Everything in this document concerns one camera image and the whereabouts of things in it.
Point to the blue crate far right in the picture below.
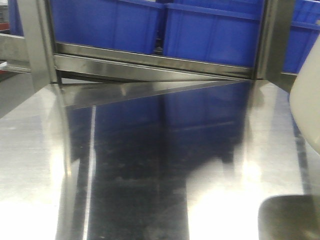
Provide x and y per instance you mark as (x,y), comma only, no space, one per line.
(304,31)

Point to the stainless steel shelf frame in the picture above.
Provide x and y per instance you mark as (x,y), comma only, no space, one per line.
(48,61)

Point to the blue crate far left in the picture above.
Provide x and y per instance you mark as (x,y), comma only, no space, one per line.
(15,24)

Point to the white plastic trash bin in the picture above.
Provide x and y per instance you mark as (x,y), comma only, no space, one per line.
(304,99)

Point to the blue crate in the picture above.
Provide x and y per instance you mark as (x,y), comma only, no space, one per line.
(126,25)
(15,24)
(304,31)
(214,31)

